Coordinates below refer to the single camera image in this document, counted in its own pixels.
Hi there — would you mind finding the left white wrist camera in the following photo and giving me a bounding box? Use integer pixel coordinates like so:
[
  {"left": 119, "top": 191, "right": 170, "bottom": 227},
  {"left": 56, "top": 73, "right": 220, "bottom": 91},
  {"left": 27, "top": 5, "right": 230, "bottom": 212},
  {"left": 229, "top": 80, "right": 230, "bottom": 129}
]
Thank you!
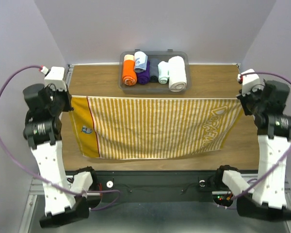
[{"left": 44, "top": 67, "right": 68, "bottom": 92}]

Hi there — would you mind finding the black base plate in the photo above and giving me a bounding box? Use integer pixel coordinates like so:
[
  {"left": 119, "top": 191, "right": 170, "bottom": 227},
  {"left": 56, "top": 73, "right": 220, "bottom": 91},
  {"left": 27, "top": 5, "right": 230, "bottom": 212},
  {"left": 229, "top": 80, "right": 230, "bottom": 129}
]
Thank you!
[{"left": 96, "top": 170, "right": 228, "bottom": 203}]

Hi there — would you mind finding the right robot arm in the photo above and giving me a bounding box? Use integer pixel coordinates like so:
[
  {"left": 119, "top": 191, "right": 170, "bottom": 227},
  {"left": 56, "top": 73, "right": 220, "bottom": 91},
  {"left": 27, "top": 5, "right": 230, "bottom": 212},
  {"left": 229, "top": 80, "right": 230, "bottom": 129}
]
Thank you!
[{"left": 213, "top": 80, "right": 291, "bottom": 222}]

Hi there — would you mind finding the orange rolled towel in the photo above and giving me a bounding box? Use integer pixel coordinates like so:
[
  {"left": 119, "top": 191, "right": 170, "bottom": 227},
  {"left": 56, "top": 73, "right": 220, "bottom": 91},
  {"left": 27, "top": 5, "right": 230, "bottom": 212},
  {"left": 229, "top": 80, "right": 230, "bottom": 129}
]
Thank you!
[{"left": 122, "top": 54, "right": 137, "bottom": 86}]

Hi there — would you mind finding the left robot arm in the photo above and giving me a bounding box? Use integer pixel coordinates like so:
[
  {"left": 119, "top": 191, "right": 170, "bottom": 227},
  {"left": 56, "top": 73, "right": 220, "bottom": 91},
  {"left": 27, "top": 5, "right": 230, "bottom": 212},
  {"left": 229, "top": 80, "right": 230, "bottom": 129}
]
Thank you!
[{"left": 23, "top": 83, "right": 98, "bottom": 228}]

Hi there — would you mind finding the white rolled towel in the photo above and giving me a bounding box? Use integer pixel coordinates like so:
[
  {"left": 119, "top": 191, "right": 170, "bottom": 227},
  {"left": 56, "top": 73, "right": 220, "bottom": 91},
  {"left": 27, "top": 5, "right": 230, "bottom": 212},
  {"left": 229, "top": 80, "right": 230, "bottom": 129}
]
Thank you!
[{"left": 168, "top": 56, "right": 187, "bottom": 92}]

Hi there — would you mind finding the purple rolled towel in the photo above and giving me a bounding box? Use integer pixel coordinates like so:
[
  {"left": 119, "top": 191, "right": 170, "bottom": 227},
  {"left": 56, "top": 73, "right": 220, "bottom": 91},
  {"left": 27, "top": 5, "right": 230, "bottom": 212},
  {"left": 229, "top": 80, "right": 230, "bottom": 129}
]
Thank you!
[{"left": 136, "top": 61, "right": 150, "bottom": 85}]

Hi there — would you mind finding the yellow striped towel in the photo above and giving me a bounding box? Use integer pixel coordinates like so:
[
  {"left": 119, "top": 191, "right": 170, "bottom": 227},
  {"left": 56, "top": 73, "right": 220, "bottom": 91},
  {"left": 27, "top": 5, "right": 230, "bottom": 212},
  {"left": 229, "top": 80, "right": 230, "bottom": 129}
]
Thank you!
[{"left": 69, "top": 96, "right": 242, "bottom": 160}]

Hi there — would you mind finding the clear plastic bin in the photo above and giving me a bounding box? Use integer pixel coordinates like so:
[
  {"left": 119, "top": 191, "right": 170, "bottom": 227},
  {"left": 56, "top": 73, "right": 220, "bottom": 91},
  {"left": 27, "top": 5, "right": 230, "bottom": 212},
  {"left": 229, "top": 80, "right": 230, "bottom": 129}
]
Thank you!
[{"left": 118, "top": 49, "right": 192, "bottom": 95}]

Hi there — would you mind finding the light blue towel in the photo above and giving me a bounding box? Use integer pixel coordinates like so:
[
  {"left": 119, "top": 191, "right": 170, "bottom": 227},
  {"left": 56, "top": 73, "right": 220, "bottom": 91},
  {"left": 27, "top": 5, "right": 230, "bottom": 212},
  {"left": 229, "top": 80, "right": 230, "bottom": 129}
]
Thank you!
[{"left": 134, "top": 51, "right": 148, "bottom": 73}]

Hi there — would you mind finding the dark grey rolled towel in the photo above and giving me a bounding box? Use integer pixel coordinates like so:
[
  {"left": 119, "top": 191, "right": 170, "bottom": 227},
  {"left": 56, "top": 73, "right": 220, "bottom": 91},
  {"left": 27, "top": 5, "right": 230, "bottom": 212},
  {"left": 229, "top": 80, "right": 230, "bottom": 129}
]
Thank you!
[{"left": 149, "top": 58, "right": 159, "bottom": 83}]

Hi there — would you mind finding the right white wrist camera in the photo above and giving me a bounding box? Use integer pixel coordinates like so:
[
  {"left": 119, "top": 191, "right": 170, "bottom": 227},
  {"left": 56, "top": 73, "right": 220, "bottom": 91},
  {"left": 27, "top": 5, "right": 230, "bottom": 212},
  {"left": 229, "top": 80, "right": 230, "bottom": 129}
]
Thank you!
[{"left": 237, "top": 69, "right": 261, "bottom": 95}]

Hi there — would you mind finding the aluminium frame rail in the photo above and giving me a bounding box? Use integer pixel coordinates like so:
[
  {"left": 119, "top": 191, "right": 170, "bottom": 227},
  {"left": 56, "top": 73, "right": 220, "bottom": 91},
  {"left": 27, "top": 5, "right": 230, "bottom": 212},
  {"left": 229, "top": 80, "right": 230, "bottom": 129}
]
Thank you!
[{"left": 19, "top": 64, "right": 291, "bottom": 233}]

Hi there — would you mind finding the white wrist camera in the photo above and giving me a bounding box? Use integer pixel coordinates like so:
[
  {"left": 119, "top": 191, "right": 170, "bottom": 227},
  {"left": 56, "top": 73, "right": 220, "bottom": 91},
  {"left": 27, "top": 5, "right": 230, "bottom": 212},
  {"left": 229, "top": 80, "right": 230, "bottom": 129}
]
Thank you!
[
  {"left": 237, "top": 69, "right": 261, "bottom": 95},
  {"left": 44, "top": 67, "right": 68, "bottom": 92}
]

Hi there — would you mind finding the mint rolled towel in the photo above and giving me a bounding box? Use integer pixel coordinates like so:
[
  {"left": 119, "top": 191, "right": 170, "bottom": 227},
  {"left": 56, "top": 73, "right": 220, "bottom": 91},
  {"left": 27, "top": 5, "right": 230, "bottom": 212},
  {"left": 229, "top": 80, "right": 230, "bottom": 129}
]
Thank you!
[{"left": 158, "top": 61, "right": 169, "bottom": 84}]

